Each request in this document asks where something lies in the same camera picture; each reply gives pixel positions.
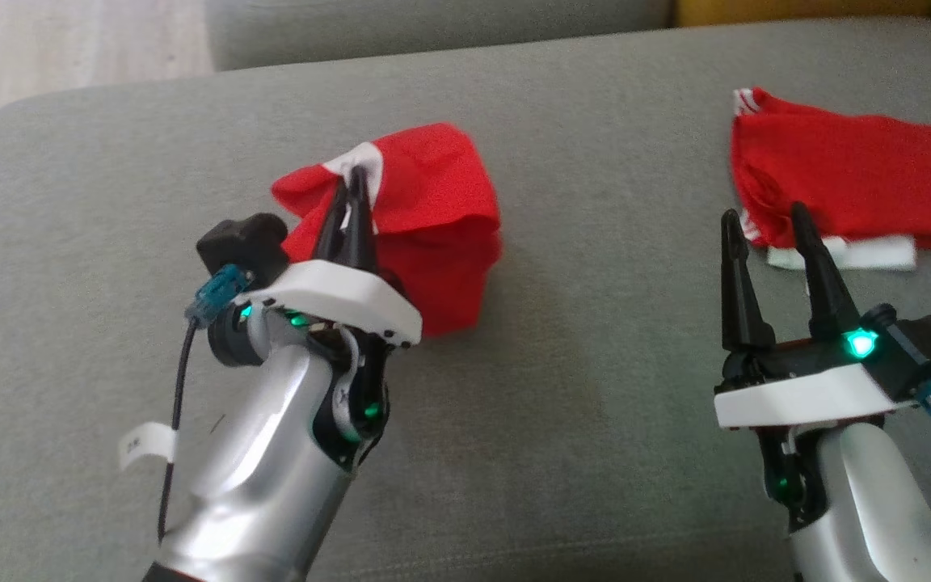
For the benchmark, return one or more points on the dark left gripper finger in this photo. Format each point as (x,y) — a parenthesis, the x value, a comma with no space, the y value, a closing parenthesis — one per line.
(360,234)
(332,234)

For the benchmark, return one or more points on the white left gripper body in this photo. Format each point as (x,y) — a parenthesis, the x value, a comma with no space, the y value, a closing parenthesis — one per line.
(336,295)

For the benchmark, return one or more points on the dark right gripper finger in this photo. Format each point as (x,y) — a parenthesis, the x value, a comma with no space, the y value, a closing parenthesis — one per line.
(740,307)
(825,291)

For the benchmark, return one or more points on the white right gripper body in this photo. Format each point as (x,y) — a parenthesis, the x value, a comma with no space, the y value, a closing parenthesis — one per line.
(805,396)

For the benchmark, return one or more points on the red white-striped shorts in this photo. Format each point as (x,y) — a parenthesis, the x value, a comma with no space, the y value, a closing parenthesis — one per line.
(441,210)

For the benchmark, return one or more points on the red white basketball jersey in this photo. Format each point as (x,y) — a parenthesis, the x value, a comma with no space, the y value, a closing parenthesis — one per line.
(853,178)

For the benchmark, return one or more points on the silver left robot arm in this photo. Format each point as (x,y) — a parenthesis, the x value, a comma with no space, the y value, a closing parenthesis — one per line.
(263,469)

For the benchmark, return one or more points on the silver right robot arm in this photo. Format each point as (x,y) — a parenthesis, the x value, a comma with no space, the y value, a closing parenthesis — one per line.
(869,509)

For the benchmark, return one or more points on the yellow grey sofa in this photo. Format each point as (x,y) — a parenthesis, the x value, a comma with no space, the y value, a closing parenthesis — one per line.
(554,404)

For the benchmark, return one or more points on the grey sofa back cushion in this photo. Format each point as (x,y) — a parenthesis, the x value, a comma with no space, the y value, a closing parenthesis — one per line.
(433,28)

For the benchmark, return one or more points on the yellow sofa backrest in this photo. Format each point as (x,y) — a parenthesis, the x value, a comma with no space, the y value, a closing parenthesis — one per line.
(797,10)

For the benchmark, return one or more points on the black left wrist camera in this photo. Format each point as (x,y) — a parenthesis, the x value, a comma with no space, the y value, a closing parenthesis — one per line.
(243,242)

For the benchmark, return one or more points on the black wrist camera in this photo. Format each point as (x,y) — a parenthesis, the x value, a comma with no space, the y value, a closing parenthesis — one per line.
(922,352)
(243,242)

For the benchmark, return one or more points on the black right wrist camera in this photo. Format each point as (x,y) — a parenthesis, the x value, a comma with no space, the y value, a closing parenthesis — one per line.
(922,352)

